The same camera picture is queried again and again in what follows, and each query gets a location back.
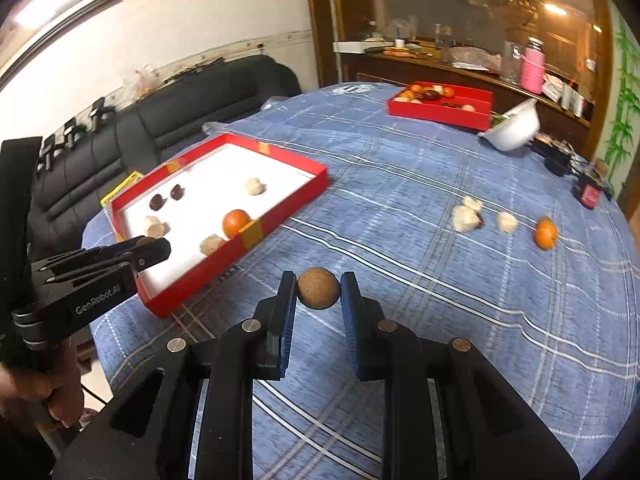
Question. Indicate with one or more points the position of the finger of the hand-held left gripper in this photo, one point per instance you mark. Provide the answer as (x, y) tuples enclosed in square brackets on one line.
[(155, 255), (90, 255)]

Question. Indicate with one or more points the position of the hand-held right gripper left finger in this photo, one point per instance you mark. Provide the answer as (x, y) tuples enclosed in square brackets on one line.
[(287, 330)]

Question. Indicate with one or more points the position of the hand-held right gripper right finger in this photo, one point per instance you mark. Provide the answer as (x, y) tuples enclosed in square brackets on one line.
[(350, 330)]

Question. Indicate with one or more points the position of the large orange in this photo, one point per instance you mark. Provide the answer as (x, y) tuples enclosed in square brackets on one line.
[(236, 223)]

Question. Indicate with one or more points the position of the red box tray white inside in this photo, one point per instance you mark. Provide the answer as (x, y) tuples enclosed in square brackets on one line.
[(210, 175)]

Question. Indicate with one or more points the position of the person's left hand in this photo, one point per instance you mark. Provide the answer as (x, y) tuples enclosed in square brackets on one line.
[(67, 385)]

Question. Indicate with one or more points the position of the blue plaid tablecloth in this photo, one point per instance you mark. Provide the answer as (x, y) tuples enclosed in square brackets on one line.
[(425, 310)]

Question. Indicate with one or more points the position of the black sofa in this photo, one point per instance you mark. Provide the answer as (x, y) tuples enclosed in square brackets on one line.
[(200, 105)]

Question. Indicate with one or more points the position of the large white food chunk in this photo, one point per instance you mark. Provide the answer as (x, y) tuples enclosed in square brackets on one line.
[(462, 218)]

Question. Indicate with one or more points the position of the crumpled plastic bag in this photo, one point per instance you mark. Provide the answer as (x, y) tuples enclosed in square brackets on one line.
[(141, 79)]

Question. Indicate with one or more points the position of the small orange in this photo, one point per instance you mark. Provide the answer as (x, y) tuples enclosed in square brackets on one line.
[(545, 233)]

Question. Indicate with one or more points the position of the dark red date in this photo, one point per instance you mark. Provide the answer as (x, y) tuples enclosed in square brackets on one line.
[(430, 95)]

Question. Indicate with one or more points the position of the white bowl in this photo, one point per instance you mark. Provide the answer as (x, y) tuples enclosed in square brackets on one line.
[(515, 130)]

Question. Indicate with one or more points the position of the black power adapter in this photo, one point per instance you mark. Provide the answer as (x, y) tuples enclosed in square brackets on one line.
[(552, 160)]

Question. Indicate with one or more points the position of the wooden glass cabinet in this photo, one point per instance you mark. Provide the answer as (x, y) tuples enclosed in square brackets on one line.
[(425, 67)]

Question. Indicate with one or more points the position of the red and black jar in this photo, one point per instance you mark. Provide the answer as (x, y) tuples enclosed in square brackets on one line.
[(587, 191)]

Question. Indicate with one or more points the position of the flat white box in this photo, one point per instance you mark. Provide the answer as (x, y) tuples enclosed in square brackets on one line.
[(355, 46)]

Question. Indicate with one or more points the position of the clear plastic bag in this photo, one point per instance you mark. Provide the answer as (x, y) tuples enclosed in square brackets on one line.
[(472, 56)]

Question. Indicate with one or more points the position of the clear glass jar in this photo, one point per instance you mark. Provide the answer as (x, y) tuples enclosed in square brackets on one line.
[(511, 62)]

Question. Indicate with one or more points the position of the pink bottle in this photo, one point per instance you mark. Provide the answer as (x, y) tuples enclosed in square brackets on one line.
[(533, 67)]

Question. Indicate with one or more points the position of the yellow plastic frame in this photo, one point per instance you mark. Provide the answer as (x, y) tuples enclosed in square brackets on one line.
[(120, 189)]

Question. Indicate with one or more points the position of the green bamboo wall sticker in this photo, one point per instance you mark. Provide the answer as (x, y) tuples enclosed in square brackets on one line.
[(622, 110)]

